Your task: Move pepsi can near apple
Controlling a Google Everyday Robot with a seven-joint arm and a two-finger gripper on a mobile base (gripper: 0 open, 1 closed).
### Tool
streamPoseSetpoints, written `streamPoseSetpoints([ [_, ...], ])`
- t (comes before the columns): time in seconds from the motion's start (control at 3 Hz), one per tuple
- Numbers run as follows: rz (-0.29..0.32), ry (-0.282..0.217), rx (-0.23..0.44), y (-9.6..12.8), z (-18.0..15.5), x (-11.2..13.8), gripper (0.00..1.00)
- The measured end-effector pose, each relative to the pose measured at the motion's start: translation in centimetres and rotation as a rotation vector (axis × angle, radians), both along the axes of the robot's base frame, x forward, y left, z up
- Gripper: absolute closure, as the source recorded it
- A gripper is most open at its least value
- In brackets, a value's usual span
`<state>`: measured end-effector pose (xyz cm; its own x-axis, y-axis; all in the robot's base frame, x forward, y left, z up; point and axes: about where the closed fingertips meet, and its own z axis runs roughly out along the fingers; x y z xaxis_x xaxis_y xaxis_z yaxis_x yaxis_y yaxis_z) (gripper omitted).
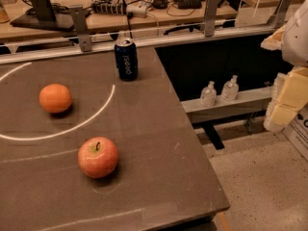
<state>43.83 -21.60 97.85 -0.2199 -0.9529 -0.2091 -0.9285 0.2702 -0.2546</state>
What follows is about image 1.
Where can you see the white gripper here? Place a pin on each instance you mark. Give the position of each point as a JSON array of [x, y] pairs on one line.
[[296, 40]]

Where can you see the blue pepsi can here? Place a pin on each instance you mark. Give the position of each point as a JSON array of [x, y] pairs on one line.
[[126, 59]]

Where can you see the red apple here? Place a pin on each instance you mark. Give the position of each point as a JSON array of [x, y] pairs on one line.
[[98, 157]]

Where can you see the grey low shelf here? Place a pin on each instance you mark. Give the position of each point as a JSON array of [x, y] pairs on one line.
[[247, 101]]

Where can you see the right clear sanitizer bottle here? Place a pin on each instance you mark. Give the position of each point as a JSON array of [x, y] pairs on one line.
[[230, 89]]

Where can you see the clear sanitizer bottle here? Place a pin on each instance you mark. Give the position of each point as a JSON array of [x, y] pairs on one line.
[[230, 89], [208, 95]]

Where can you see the white cardboard box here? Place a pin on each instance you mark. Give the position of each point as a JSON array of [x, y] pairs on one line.
[[297, 132]]

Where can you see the left clear sanitizer bottle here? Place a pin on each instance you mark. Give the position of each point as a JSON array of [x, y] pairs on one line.
[[208, 95]]

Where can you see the black keyboard device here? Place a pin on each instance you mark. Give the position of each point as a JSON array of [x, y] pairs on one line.
[[189, 4]]

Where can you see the grey power strip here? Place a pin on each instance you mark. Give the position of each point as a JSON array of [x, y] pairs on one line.
[[118, 9]]

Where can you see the orange fruit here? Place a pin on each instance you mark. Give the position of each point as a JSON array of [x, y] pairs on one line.
[[55, 98]]

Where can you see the black monitor stand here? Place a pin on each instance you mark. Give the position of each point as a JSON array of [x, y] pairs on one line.
[[45, 18]]

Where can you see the right metal bracket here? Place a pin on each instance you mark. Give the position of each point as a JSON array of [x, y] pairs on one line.
[[277, 19]]

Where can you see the metal bracket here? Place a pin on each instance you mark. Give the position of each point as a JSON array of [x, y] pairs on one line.
[[210, 17], [277, 19], [78, 16]]

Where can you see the middle metal bracket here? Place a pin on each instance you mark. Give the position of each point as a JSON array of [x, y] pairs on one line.
[[210, 17]]

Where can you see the left metal bracket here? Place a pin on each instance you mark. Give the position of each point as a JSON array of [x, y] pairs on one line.
[[78, 16]]

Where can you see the metal rail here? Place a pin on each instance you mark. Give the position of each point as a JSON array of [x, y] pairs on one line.
[[100, 44]]

